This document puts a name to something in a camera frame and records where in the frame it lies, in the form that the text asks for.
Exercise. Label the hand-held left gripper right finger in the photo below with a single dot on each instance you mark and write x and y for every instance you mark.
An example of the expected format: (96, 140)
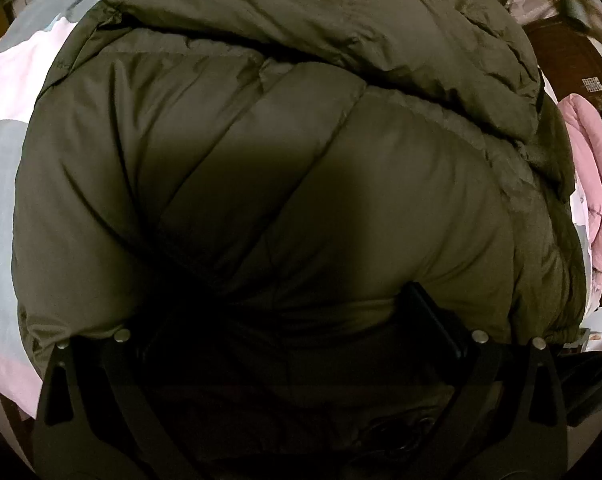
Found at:
(433, 317)

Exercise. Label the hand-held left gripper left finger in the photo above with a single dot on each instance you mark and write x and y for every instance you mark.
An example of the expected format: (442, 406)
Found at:
(126, 360)

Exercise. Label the olive green puffer jacket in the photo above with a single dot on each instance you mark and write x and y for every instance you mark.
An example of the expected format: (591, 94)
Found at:
(281, 160)

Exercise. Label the pink puffer garment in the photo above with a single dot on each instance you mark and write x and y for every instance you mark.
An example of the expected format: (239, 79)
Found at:
(593, 160)

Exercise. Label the pink and grey bed sheet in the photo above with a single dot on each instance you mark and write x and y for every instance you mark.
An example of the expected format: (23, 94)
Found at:
(6, 100)

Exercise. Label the brown wooden cabinet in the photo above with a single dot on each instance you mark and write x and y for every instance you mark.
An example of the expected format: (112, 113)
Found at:
(568, 55)

